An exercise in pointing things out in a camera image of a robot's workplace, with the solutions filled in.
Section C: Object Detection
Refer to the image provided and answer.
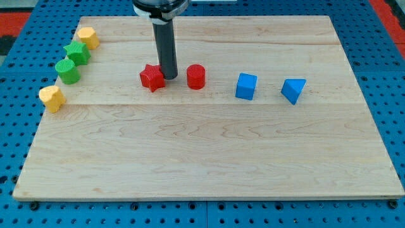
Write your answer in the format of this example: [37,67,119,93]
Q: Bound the yellow hexagon block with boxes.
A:
[77,27,100,49]

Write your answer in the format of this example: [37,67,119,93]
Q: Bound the light wooden board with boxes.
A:
[13,16,404,202]

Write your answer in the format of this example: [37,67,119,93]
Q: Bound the yellow heart block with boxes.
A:
[39,85,66,113]

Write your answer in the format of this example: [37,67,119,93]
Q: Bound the blue triangular prism block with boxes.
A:
[281,79,306,105]

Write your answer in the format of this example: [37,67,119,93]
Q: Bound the green cylinder block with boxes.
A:
[55,59,81,85]

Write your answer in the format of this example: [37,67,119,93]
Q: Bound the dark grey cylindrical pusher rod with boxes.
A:
[153,20,178,80]

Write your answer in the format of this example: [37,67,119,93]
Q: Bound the red cylinder block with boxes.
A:
[186,64,206,90]

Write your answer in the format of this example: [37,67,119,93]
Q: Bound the blue cube block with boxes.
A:
[235,73,258,101]

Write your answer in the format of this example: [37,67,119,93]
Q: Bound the green star block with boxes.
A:
[63,41,91,66]

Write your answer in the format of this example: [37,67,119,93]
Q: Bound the red star block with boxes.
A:
[139,64,165,92]

